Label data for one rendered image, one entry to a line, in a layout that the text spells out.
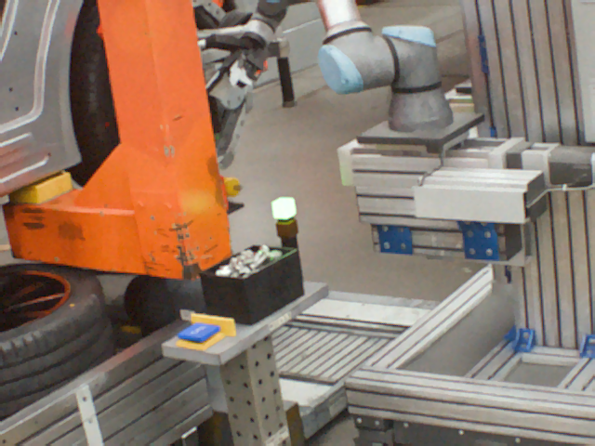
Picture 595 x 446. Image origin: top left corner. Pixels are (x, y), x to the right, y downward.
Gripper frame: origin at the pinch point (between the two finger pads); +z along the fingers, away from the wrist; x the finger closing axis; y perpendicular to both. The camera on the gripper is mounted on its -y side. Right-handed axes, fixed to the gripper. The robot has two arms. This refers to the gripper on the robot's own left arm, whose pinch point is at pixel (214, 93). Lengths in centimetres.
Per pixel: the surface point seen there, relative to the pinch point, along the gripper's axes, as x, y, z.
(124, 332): 77, 38, 36
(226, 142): 50, 28, -22
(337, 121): 260, 157, -205
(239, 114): 48, 27, -31
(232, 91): 26.6, 13.6, -21.6
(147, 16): -21.7, -30.9, 9.4
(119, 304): 82, 35, 28
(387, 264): 83, 116, -45
